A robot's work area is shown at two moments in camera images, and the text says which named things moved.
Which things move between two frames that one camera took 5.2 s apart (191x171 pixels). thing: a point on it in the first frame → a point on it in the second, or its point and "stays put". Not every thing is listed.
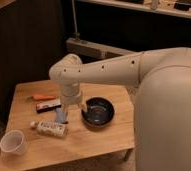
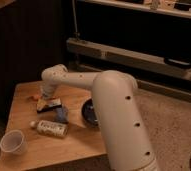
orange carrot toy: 37,97 stays put
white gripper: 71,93 → 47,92
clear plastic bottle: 51,128 stays put
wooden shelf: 190,9 stays put
